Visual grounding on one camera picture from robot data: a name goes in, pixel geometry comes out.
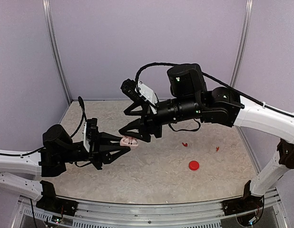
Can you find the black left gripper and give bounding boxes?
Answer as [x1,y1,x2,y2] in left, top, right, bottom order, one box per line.
[59,129,130,170]

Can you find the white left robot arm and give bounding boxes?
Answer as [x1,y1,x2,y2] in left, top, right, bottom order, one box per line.
[0,124,131,211]

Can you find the left aluminium frame post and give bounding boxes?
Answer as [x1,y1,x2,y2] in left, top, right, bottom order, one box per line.
[42,0,72,105]

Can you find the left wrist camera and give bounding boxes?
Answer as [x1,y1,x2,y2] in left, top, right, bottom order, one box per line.
[83,118,98,152]

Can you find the right aluminium frame post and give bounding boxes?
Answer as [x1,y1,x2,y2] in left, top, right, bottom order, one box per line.
[229,0,254,88]

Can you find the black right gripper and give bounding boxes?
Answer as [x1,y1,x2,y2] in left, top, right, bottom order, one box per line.
[118,95,203,142]

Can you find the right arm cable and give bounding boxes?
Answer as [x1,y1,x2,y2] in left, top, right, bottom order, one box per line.
[135,62,294,118]

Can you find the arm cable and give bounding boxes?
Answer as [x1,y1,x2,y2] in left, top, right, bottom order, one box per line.
[69,96,88,138]
[135,62,294,118]

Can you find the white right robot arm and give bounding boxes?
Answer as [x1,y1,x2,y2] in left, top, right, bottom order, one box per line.
[119,63,294,211]

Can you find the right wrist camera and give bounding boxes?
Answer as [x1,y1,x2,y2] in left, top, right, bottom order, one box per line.
[121,79,159,107]

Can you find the pink round lid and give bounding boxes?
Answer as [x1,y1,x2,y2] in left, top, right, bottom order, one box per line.
[120,136,138,149]

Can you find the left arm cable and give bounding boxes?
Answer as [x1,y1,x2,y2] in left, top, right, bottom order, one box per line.
[69,96,88,138]

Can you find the front aluminium rail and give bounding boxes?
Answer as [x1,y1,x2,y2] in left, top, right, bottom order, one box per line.
[17,187,285,228]

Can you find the red round object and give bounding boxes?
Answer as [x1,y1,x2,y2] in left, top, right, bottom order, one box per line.
[188,161,200,171]

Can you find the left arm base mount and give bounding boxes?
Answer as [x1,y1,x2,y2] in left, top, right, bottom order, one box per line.
[36,196,78,217]

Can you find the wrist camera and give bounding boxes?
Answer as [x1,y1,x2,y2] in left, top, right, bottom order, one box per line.
[121,79,159,107]
[83,118,98,152]

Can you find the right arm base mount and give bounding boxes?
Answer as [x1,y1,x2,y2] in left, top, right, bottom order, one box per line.
[222,196,263,216]

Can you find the aluminium frame post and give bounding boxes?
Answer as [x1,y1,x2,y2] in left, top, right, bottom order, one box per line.
[229,0,254,88]
[42,0,72,105]

